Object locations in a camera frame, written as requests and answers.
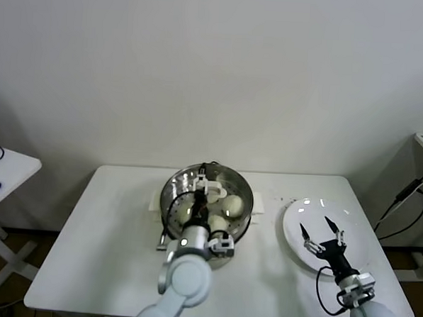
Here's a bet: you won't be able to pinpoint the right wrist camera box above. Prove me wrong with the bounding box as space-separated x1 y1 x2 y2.
355 271 376 296

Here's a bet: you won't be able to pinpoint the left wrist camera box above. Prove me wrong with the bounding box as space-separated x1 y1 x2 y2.
208 231 237 259

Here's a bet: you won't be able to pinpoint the white side table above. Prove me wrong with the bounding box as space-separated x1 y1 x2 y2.
0 142 43 294

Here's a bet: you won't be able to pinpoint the white electric cooking pot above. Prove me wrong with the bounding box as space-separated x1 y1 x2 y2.
145 187 267 272

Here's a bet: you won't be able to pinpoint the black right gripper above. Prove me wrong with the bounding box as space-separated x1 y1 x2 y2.
296 214 361 281

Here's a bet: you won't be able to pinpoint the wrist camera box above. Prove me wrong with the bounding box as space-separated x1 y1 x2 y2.
208 231 237 259
355 271 376 296

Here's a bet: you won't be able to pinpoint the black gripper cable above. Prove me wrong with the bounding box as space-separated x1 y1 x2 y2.
314 265 356 317
156 187 196 252

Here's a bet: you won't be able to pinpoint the perforated steel steamer basket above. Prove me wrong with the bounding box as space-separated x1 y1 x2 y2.
157 162 257 249

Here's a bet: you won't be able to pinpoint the large white plate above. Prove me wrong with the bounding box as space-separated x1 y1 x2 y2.
278 196 373 279

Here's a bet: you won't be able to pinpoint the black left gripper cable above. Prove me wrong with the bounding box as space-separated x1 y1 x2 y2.
156 187 196 252

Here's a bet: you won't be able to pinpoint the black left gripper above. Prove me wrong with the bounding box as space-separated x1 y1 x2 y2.
189 162 213 228

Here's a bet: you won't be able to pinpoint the black power adapter cable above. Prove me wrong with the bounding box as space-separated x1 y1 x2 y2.
373 160 423 245

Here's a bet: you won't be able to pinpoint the scattered dark crumbs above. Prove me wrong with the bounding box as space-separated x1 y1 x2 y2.
271 196 301 211

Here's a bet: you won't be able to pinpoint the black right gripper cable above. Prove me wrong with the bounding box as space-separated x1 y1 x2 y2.
314 265 356 317

